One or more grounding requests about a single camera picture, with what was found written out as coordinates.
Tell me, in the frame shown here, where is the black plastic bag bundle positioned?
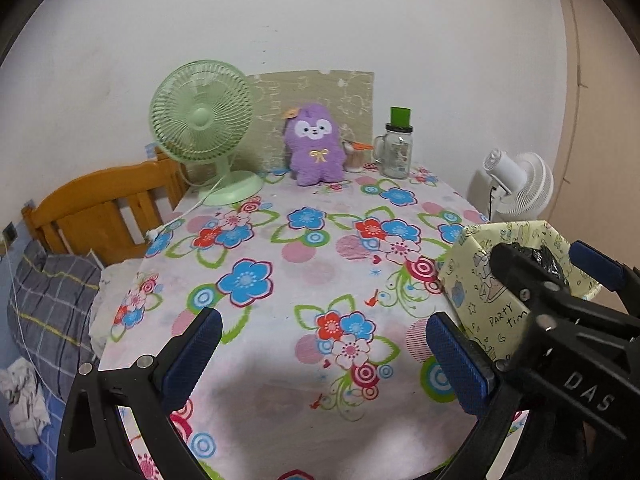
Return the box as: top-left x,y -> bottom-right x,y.
511,243 -> 568,285

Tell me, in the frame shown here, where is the crumpled white cloth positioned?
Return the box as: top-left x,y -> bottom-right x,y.
0,358 -> 50,446

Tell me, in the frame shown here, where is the white small fan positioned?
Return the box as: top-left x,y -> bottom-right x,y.
483,148 -> 554,221

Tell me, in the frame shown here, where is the grey plaid pillow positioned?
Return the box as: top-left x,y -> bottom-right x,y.
6,240 -> 101,401

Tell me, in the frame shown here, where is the floral tablecloth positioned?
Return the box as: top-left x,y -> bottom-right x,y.
101,168 -> 483,479

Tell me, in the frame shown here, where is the glass jar green lid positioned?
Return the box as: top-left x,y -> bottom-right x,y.
373,106 -> 413,179

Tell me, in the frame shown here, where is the cotton swab container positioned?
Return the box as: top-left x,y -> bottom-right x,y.
342,140 -> 373,174

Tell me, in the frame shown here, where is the purple plush toy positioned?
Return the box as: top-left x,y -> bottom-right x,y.
284,103 -> 346,186

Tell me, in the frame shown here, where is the green desk fan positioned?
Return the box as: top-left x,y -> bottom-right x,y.
149,60 -> 262,207

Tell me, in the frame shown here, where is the white fan power cable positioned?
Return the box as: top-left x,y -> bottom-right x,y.
144,156 -> 237,241

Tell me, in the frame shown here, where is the green cartoon wall sheet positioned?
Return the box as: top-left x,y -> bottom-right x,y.
182,69 -> 376,187

